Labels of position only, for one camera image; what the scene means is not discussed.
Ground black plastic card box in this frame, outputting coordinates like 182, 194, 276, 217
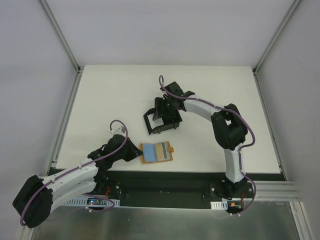
143, 108, 183, 135

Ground yellow leather card holder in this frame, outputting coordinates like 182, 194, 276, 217
139, 141, 174, 164

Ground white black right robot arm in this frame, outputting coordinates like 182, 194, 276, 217
143, 77, 250, 200

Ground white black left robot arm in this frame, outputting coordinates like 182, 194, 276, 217
12, 134, 143, 229

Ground white cards in box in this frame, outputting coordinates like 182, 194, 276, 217
147, 114, 164, 129

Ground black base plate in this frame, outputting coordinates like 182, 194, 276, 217
47, 168, 260, 210

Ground white cable duct left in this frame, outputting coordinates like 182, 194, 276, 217
63, 195, 121, 208

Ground white cable duct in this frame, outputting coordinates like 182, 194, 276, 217
210, 200, 228, 211
63, 195, 121, 208

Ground aluminium frame rail left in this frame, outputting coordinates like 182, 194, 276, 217
37, 0, 85, 176

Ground aluminium frame rail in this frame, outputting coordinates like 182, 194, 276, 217
251, 0, 305, 176
37, 0, 85, 176

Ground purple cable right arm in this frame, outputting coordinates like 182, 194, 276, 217
158, 74, 257, 218

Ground white cable duct right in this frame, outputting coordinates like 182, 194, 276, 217
210, 200, 228, 211

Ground aluminium frame rail right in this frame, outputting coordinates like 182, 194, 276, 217
251, 0, 305, 176

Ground aluminium front cross rail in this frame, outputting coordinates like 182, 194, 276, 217
34, 174, 303, 203

